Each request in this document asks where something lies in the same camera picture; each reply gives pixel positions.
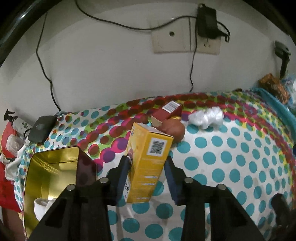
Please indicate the white wall socket plate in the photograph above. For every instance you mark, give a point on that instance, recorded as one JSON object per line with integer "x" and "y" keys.
{"x": 171, "y": 41}

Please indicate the blue cloth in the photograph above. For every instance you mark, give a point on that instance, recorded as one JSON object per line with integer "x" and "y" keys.
{"x": 277, "y": 102}

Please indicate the white sock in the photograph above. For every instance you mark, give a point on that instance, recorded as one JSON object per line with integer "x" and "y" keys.
{"x": 41, "y": 205}

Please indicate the brown snack packet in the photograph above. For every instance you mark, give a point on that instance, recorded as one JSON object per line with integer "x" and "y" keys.
{"x": 275, "y": 87}

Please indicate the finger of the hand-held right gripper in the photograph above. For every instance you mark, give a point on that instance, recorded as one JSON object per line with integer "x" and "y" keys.
{"x": 281, "y": 208}

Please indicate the clear plastic bag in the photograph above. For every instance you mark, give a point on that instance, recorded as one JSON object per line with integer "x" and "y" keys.
{"x": 292, "y": 90}

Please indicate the black handheld scanner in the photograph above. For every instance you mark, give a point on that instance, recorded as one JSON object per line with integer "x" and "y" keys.
{"x": 283, "y": 67}

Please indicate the yellow box with square code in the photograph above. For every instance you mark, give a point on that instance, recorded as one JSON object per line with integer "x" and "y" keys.
{"x": 148, "y": 166}

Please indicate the black power adapter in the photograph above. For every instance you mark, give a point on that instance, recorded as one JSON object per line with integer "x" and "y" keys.
{"x": 205, "y": 20}

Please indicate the brown round object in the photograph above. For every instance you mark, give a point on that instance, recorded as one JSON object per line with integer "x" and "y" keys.
{"x": 175, "y": 131}

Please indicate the crumpled white plastic wad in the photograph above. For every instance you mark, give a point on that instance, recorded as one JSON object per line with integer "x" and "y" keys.
{"x": 205, "y": 118}

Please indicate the gold tin box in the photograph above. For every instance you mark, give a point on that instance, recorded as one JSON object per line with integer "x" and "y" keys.
{"x": 46, "y": 173}

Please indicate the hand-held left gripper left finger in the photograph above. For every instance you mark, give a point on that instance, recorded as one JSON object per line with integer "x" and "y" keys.
{"x": 124, "y": 178}

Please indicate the polka-dot bedsheet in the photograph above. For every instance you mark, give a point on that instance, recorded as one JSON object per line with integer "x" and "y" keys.
{"x": 231, "y": 162}

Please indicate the flat black device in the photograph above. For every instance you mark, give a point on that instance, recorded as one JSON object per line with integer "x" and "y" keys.
{"x": 41, "y": 128}

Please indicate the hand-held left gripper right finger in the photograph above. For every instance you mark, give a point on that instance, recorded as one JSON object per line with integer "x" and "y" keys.
{"x": 173, "y": 183}

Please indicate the spray bottle with black trigger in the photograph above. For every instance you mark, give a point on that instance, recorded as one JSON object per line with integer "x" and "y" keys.
{"x": 19, "y": 124}

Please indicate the red box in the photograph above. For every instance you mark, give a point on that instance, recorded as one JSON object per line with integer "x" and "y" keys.
{"x": 165, "y": 113}

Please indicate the red bag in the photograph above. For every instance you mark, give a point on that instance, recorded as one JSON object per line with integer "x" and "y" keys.
{"x": 5, "y": 185}

